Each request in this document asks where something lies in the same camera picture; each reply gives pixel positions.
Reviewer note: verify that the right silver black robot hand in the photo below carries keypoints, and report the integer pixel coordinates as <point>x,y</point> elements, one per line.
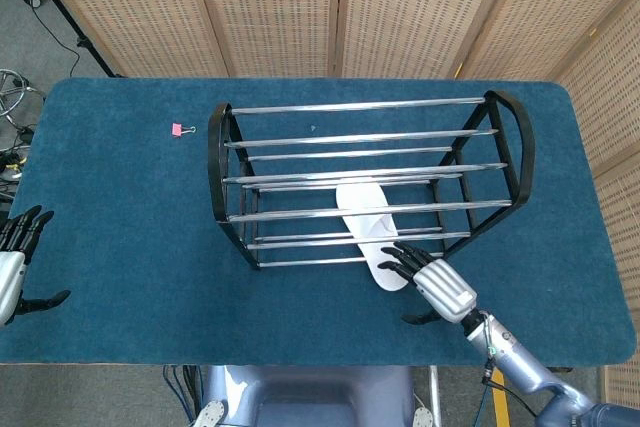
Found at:
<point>445,289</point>

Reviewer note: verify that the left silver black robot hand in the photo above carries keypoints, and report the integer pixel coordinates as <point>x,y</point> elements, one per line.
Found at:
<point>11,277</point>

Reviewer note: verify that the white slipper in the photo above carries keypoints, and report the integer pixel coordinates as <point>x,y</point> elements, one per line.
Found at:
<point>362,197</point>

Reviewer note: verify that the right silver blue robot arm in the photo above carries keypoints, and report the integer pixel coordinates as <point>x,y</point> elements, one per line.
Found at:
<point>520,362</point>

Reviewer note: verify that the black chrome shoe rack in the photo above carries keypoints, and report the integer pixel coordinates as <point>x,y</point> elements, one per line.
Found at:
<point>524,147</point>

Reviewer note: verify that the white vertical pole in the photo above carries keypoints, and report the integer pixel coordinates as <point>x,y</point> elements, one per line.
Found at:
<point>433,392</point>

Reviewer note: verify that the blue carpet table mat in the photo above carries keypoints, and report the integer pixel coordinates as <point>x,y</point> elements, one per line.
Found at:
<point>125,247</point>

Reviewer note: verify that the yellow floor tape strip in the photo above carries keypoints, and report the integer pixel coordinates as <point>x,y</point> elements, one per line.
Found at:
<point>501,407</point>

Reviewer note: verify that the lilac robot torso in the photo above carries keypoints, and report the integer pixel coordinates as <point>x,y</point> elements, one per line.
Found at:
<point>310,397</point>

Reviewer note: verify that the chrome chair base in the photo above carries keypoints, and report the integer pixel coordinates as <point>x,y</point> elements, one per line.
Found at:
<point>10,79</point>

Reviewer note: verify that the pink binder clip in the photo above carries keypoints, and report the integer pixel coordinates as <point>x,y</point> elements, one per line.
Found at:
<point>176,130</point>

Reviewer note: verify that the black stand pole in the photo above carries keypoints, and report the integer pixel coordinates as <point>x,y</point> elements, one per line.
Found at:
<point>86,42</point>

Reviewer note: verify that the woven bamboo folding screen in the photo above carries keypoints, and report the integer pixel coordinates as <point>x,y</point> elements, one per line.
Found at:
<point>280,7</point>

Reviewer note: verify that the silver perforated bracket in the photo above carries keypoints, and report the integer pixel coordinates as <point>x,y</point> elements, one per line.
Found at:
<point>423,418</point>
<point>210,416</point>

